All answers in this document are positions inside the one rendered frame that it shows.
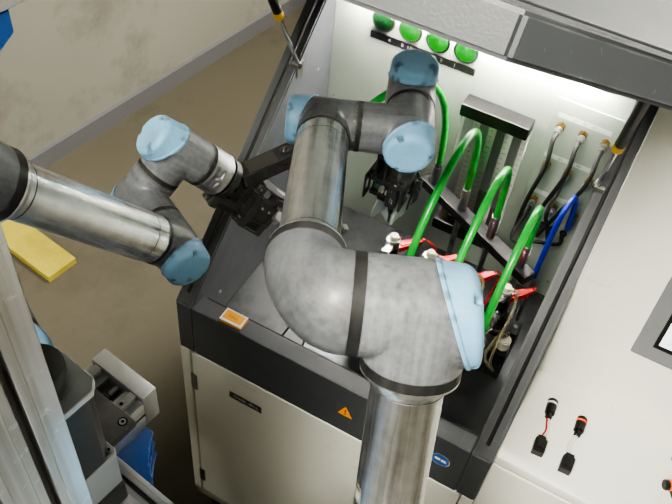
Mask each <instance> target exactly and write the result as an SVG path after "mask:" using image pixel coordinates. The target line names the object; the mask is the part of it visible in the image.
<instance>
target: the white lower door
mask: <svg viewBox="0 0 672 504"><path fill-rule="evenodd" d="M191 354H192V365H193V373H192V372H191V384H192V388H194V389H195V398H196V410H197V421H198V432H199V443H200V454H201V466H202V468H201V467H200V478H201V479H202V480H203V488H204V489H205V490H207V491H208V492H210V493H212V494H214V495H215V496H217V497H219V498H220V499H222V500H224V501H226V502H227V503H229V504H353V498H354V491H355V484H356V478H357V471H358V464H359V457H360V450H361V443H362V441H360V440H359V439H357V438H355V437H353V436H351V435H349V434H347V433H345V432H344V431H342V430H340V429H338V428H336V427H334V426H332V425H330V424H329V423H327V422H325V421H323V420H321V419H319V418H317V417H315V416H314V415H312V414H310V413H308V412H306V411H304V410H302V409H300V408H299V407H297V406H295V405H293V404H291V403H289V402H287V401H286V400H284V399H282V398H280V397H278V396H276V395H274V394H272V393H271V392H269V391H267V390H265V389H263V388H261V387H259V386H257V385H256V384H254V383H252V382H250V381H248V380H246V379H244V378H242V377H241V376H239V375H237V374H235V373H233V372H231V371H229V370H227V369H226V368H224V367H222V366H220V365H218V364H216V363H214V362H212V361H211V360H209V359H207V358H205V357H203V356H201V355H199V354H197V353H196V351H192V352H191ZM456 491H457V490H456V489H455V490H452V489H450V488H449V487H447V486H445V485H443V484H441V483H439V482H437V481H435V480H434V479H432V478H430V477H428V482H427V487H426V493H425V498H424V503H423V504H456V503H457V501H458V499H459V496H460V493H458V492H456Z"/></svg>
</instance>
